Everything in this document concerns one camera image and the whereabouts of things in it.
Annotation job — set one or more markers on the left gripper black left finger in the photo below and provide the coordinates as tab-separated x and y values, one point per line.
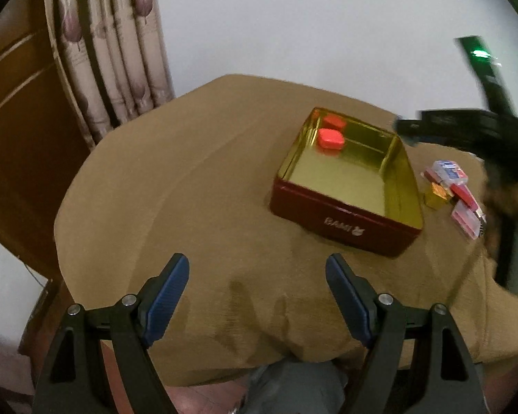
74	378

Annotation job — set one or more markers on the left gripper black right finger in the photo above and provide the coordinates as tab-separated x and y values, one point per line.
417	360

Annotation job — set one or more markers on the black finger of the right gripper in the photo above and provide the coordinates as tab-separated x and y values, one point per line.
456	117
416	131

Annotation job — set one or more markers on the red square tape measure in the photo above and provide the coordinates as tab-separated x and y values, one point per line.
330	139

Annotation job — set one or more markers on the clear case with blue card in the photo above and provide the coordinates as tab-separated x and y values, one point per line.
450	172

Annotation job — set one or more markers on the red rectangular block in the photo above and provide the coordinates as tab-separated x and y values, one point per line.
463	193

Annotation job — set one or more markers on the small gold orange box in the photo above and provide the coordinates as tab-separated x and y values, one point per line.
436	196

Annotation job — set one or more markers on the silver white box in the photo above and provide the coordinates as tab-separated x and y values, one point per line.
481	216

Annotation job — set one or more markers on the clear case with red insert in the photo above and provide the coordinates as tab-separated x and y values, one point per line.
466	220

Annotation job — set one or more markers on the grey cloth under table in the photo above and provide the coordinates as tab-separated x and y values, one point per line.
289	386

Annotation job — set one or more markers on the red tin box gold interior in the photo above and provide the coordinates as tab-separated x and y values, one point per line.
364	195

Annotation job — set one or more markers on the beige patterned curtain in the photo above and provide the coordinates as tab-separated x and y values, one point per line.
111	61

